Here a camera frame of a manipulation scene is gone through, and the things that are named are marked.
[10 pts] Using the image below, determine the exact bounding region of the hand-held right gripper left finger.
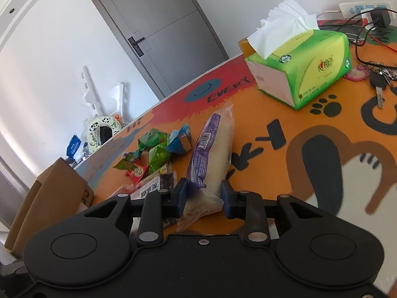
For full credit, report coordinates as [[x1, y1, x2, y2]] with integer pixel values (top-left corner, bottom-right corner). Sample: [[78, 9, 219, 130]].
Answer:
[[84, 178, 189, 246]]

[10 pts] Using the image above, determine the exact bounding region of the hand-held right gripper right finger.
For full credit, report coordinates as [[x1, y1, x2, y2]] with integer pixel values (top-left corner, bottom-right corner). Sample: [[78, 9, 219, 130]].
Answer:
[[221, 180, 323, 246]]

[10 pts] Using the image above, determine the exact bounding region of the green candy packet red circle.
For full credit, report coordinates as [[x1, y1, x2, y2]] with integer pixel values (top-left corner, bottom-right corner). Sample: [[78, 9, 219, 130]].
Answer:
[[148, 145, 172, 174]]

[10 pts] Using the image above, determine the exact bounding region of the purple clear bread packet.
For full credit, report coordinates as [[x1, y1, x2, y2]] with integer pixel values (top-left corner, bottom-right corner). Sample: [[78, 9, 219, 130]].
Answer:
[[177, 102, 234, 233]]

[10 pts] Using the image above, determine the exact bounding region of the dark snack packet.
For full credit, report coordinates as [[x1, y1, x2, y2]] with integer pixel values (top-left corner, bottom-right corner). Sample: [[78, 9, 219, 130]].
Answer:
[[155, 161, 177, 193]]

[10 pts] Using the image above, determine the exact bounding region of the white label snack packet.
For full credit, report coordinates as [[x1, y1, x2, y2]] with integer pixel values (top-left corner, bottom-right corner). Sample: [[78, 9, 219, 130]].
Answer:
[[130, 177, 162, 200]]

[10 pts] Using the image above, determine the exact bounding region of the red snack packet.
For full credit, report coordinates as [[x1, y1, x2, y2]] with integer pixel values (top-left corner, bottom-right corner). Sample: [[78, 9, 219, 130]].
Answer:
[[126, 161, 149, 182]]

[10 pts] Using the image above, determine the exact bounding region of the orange printed table mat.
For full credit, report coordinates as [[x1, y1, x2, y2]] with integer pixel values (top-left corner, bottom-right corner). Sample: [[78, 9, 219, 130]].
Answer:
[[74, 22, 397, 255]]

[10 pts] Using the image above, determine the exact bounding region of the blue candy packet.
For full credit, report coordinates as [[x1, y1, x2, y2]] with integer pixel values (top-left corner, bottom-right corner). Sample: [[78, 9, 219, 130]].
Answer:
[[167, 123, 193, 154]]

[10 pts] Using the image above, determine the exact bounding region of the green candy packet white circle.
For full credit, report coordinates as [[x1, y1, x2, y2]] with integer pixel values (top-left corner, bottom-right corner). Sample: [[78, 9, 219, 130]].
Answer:
[[137, 128, 169, 151]]

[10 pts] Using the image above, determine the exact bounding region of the multicoloured candy packet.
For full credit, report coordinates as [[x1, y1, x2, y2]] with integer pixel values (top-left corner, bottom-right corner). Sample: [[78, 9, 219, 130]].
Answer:
[[113, 152, 140, 171]]

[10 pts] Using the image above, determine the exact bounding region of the short white shelf part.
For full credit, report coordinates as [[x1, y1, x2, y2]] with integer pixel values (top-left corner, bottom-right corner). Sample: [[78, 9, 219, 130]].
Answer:
[[107, 82, 131, 121]]

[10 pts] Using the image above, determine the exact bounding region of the blue plastic packet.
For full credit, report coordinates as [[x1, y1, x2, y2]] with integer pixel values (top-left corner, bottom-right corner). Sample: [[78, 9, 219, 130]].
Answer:
[[66, 135, 82, 157]]

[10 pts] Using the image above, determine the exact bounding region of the large cardboard box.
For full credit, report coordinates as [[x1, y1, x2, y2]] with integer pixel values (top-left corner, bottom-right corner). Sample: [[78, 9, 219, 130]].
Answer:
[[4, 158, 95, 257]]

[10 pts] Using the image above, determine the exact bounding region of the tall white shelf part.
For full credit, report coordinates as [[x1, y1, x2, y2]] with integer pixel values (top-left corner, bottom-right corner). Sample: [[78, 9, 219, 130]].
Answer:
[[77, 65, 104, 115]]

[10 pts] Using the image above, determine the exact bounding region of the yellow tape roll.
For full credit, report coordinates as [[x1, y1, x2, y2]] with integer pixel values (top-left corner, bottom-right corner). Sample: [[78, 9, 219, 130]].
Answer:
[[238, 37, 256, 57]]

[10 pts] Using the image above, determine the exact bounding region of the green tissue box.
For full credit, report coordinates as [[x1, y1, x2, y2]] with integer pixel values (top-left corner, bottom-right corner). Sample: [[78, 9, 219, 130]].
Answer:
[[244, 0, 353, 111]]

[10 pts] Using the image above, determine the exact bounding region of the grey door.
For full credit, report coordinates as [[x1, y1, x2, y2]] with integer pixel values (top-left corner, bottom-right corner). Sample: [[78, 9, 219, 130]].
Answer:
[[81, 0, 230, 98]]

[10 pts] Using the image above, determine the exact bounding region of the bunch of keys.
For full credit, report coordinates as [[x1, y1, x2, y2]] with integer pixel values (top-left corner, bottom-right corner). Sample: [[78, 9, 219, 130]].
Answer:
[[368, 65, 397, 109]]

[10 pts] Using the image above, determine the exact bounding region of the white power strip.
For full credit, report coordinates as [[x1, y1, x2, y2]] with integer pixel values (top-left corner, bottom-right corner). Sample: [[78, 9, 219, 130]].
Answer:
[[339, 1, 392, 17]]

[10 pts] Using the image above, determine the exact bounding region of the black power adapter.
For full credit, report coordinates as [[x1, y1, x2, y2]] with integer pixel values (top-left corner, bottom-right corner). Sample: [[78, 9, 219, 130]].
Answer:
[[370, 9, 392, 28]]

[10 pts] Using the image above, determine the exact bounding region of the panda print seat ring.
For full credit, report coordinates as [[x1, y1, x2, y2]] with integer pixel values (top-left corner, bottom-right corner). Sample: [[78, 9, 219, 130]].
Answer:
[[88, 115, 123, 152]]

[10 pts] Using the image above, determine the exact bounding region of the black door handle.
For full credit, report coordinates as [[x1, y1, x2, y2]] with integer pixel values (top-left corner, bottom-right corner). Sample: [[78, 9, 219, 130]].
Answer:
[[128, 36, 146, 57]]

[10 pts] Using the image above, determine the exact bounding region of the pink keychain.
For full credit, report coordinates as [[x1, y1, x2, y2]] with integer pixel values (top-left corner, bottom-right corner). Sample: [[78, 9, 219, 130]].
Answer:
[[347, 70, 368, 82]]

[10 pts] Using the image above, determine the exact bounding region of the black cable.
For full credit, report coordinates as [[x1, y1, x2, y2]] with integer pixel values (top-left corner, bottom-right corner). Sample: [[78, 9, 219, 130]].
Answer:
[[319, 15, 397, 69]]

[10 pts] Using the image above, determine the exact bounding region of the white cable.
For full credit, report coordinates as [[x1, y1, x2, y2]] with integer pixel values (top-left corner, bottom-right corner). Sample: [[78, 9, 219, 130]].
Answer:
[[316, 9, 342, 20]]

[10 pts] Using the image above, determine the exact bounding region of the red cable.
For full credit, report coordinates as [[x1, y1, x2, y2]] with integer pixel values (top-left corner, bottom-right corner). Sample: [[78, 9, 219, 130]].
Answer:
[[367, 35, 397, 53]]

